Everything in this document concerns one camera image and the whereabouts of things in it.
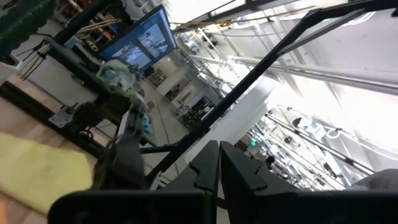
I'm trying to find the clear plastic bag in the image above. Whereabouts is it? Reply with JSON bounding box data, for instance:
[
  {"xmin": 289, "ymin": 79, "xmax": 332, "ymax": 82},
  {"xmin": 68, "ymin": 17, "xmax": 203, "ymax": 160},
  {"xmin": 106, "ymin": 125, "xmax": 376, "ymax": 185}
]
[{"xmin": 95, "ymin": 58, "xmax": 138, "ymax": 98}]

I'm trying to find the blue screen monitor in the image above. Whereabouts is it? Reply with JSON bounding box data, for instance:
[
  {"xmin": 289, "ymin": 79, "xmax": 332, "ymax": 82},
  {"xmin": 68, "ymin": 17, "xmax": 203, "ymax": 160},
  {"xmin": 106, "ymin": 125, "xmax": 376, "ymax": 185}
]
[{"xmin": 98, "ymin": 4, "xmax": 178, "ymax": 75}]

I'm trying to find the yellow microfiber towel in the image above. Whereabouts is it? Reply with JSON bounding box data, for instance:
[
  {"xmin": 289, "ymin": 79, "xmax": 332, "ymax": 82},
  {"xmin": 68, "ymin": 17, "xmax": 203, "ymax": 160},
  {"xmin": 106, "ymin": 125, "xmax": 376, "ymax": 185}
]
[{"xmin": 0, "ymin": 131, "xmax": 94, "ymax": 216}]

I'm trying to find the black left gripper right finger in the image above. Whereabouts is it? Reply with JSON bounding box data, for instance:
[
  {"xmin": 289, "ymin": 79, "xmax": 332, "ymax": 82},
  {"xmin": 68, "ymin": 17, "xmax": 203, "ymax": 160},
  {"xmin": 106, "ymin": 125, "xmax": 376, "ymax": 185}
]
[{"xmin": 220, "ymin": 140, "xmax": 299, "ymax": 224}]

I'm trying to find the white hexagonal plant pot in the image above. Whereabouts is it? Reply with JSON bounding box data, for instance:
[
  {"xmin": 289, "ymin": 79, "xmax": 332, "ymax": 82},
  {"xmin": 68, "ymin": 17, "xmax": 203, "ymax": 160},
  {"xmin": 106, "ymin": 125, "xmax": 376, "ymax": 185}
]
[{"xmin": 0, "ymin": 53, "xmax": 23, "ymax": 85}]

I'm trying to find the silver metal bracket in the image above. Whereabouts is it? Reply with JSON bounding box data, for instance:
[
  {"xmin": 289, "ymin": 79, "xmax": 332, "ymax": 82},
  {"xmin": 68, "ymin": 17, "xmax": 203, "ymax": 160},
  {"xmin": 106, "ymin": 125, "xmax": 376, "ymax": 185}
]
[{"xmin": 48, "ymin": 103, "xmax": 79, "ymax": 129}]

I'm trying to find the black camera rig pole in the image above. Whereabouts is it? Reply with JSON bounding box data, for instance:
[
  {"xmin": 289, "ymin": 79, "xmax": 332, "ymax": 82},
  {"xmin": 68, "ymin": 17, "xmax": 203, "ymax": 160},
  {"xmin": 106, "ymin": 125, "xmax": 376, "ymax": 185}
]
[{"xmin": 139, "ymin": 0, "xmax": 398, "ymax": 187}]

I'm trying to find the green cactus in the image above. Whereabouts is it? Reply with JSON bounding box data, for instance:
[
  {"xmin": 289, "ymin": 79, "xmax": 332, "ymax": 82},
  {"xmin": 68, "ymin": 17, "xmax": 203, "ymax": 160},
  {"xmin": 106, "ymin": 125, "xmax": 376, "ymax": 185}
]
[{"xmin": 0, "ymin": 0, "xmax": 59, "ymax": 58}]

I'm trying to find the black aluminium table frame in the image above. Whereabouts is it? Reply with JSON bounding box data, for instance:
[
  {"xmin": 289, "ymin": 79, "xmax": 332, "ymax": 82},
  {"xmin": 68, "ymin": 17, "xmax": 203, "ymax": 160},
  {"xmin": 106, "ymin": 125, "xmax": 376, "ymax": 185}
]
[{"xmin": 0, "ymin": 81, "xmax": 105, "ymax": 158}]

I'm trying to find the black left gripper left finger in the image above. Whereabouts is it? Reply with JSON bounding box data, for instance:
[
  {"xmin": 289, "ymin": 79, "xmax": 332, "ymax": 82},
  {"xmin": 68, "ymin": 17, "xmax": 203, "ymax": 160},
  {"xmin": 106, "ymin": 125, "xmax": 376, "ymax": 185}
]
[{"xmin": 161, "ymin": 139, "xmax": 220, "ymax": 224}]

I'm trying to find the black side desk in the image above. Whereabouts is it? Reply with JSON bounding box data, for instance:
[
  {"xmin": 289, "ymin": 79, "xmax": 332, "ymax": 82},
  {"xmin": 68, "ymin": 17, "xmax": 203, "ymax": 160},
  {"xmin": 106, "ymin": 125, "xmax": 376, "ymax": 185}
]
[{"xmin": 43, "ymin": 37, "xmax": 156, "ymax": 147}]

